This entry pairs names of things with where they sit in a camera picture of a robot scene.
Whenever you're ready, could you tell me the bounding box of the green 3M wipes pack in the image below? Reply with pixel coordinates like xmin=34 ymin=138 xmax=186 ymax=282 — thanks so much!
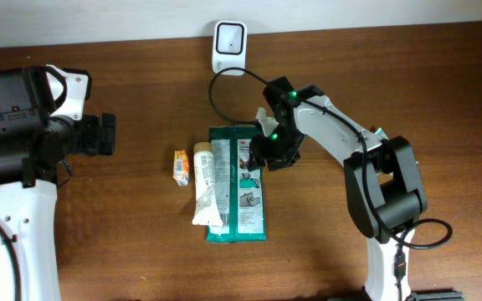
xmin=207 ymin=126 xmax=267 ymax=243

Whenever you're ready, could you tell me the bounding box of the white cream tube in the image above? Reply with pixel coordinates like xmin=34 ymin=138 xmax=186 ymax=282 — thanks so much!
xmin=192 ymin=142 xmax=223 ymax=227

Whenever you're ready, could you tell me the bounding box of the mint green wipes packet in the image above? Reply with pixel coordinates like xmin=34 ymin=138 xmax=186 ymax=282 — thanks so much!
xmin=374 ymin=128 xmax=388 ymax=140

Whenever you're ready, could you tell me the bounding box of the orange tissue packet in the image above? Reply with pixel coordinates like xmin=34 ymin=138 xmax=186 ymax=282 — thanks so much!
xmin=172 ymin=150 xmax=189 ymax=186

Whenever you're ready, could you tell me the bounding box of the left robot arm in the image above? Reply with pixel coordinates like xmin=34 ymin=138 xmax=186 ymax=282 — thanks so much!
xmin=0 ymin=64 xmax=116 ymax=300

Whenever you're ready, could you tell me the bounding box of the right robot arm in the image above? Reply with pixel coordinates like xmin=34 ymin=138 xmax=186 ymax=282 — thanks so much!
xmin=247 ymin=77 xmax=428 ymax=300

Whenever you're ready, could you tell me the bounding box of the white barcode scanner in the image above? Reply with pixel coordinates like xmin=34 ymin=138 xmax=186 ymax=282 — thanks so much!
xmin=212 ymin=20 xmax=248 ymax=76

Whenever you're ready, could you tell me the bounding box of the black right camera cable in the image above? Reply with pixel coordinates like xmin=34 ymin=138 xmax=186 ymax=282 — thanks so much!
xmin=208 ymin=66 xmax=271 ymax=125

